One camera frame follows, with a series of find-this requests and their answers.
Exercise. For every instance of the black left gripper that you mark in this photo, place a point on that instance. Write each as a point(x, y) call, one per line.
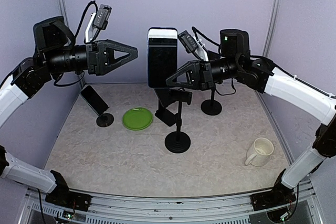
point(97, 52)

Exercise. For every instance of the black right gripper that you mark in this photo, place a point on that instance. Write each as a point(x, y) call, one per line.
point(199, 75)

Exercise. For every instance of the black folding phone stand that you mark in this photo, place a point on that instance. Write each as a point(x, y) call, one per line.
point(167, 97)

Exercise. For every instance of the black round-base clamp stand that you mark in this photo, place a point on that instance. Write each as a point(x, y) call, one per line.
point(211, 106)

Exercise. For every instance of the blue phone face down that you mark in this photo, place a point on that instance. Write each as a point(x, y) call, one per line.
point(162, 55)

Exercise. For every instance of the black tall round-base stand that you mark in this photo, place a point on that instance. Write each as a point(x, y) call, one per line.
point(179, 142)

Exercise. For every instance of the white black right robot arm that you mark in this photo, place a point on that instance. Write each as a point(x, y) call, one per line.
point(234, 61)

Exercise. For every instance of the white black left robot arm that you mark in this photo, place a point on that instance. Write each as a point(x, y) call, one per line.
point(55, 53)

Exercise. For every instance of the green plate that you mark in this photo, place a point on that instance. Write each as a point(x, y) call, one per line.
point(137, 118)

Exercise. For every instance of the cream ceramic mug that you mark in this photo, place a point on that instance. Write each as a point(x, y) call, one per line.
point(259, 152)

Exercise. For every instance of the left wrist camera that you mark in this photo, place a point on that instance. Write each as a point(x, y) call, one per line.
point(97, 22)

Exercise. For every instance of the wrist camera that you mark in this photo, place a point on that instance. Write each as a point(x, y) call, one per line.
point(97, 22)
point(193, 46)

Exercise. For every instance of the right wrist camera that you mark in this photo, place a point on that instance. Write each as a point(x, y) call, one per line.
point(193, 46)

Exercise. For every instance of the right aluminium frame post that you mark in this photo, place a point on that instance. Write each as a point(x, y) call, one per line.
point(271, 27)

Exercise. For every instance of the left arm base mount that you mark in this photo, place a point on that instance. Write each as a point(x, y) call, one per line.
point(61, 195)

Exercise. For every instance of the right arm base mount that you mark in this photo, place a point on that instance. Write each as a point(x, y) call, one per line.
point(277, 196)

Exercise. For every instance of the front aluminium rail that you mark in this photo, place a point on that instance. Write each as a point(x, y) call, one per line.
point(105, 208)

